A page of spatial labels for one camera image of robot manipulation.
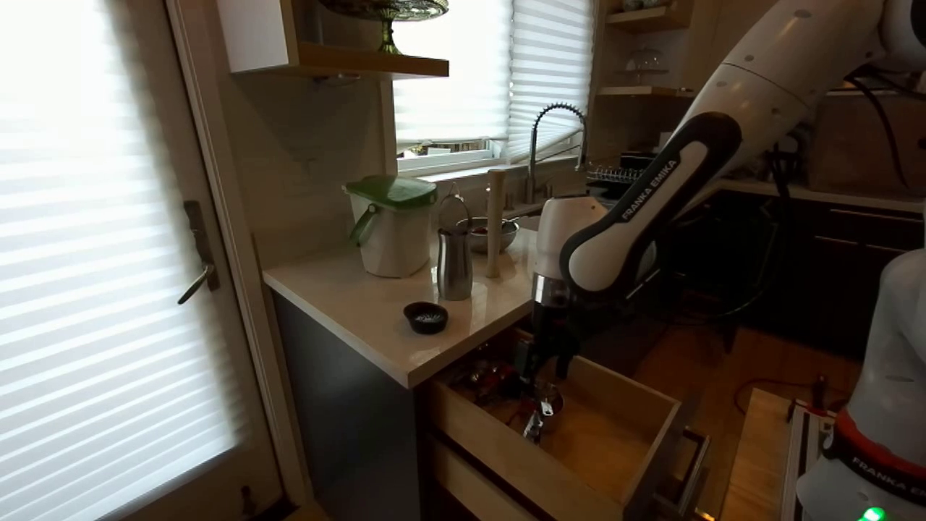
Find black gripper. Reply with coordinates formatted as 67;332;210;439
514;304;585;414

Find red small object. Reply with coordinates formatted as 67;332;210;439
521;388;563;444

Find wooden drawer dark front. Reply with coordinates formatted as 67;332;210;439
429;437;530;521
429;327;712;521

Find black kitchen utensil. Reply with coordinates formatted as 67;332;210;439
460;356;521;400

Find steel arched kitchen faucet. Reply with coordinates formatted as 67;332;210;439
527;100;591;209

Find small black round dish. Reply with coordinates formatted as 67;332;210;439
403;298;450;337

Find steel cup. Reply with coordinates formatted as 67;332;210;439
433;190;478;301

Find grey cabinet side panel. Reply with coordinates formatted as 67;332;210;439
272;291;437;521

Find wooden robot platform board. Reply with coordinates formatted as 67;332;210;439
721;384;805;521

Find dark corner base cabinets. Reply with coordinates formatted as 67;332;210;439
675;180;926;361

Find white window blind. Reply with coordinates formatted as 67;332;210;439
391;0;595;149

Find glass dish on stand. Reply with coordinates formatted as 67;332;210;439
320;0;450;55

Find white door blind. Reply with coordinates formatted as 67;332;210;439
0;0;242;521

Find aluminium base frame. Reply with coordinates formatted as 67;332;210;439
779;376;845;521

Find wooden open wall shelves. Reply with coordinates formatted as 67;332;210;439
592;0;701;100

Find metal door handle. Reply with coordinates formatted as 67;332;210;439
172;198;223;306

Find wooden wall shelf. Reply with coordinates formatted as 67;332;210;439
213;0;450;80

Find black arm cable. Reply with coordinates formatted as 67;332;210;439
847;70;913;190

